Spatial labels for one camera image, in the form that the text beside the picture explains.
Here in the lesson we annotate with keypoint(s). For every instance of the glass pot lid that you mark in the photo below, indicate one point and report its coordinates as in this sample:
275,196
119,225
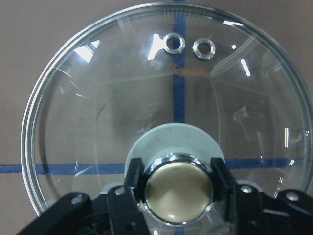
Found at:
176,85

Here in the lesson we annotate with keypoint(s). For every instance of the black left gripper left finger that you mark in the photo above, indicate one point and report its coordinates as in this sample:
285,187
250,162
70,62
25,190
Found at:
125,215

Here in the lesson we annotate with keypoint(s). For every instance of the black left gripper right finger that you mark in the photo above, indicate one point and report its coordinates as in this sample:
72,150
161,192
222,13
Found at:
240,204

